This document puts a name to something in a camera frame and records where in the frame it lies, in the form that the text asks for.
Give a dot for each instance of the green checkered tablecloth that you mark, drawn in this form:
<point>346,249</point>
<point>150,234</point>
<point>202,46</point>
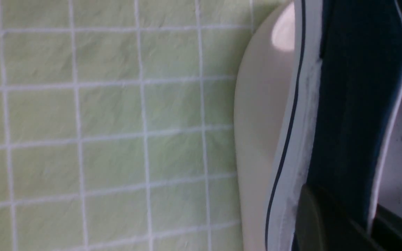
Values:
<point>116,123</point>

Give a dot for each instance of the navy slip-on shoe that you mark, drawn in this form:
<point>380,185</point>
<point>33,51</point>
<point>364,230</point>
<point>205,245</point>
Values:
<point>342,128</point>

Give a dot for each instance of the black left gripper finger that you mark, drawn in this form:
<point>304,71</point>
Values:
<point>322,225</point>

